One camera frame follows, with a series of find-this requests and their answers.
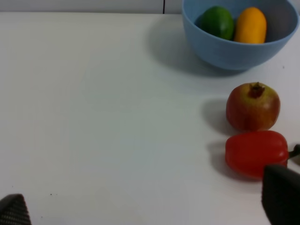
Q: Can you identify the red green pomegranate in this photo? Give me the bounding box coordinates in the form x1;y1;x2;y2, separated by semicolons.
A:
225;82;281;132

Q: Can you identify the left gripper carbon fibre left finger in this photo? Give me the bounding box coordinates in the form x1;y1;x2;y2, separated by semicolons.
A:
0;194;31;225

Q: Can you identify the green lime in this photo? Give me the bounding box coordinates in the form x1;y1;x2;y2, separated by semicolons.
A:
197;6;235;40

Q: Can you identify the yellow orange mango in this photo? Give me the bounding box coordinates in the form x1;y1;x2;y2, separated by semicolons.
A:
234;7;267;44

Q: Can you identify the red bell pepper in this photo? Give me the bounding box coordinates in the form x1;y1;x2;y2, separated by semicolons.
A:
225;130;300;180

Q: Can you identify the blue plastic bowl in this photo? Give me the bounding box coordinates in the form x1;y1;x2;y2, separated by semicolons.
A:
181;0;300;70

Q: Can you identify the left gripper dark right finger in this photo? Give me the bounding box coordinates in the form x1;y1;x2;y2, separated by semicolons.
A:
262;165;300;225

